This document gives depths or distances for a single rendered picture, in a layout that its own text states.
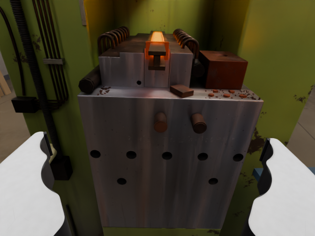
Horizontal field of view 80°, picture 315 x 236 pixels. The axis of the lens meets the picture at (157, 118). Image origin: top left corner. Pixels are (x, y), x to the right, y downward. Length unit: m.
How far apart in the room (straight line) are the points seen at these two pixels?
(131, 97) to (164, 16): 0.56
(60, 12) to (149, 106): 0.35
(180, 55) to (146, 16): 0.49
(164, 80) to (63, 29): 0.32
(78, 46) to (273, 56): 0.55
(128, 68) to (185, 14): 0.52
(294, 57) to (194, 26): 0.42
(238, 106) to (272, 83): 0.27
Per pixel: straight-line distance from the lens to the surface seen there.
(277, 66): 0.67
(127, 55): 0.42
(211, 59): 0.45
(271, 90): 0.69
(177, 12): 0.90
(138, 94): 0.40
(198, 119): 0.38
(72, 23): 0.60
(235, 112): 0.43
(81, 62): 0.61
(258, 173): 0.56
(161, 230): 0.70
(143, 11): 0.89
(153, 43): 0.39
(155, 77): 0.43
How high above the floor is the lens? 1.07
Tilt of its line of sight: 29 degrees down
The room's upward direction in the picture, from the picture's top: 2 degrees clockwise
